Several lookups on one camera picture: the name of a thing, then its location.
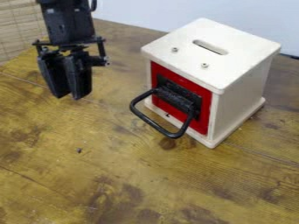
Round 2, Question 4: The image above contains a white wooden drawer box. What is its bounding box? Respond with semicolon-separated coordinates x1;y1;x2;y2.
141;18;280;148

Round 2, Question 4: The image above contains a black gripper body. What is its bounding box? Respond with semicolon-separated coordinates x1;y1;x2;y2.
32;1;108;67

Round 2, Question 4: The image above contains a black metal drawer handle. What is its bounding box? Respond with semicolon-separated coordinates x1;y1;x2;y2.
128;74;203;140

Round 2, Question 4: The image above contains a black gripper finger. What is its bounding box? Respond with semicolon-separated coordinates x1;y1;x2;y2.
64;51;92;100
37;54;71;98

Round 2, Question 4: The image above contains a red drawer front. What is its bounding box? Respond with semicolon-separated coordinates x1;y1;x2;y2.
151;62;212;135

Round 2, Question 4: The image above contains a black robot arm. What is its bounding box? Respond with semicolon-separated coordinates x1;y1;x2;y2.
32;0;108;100

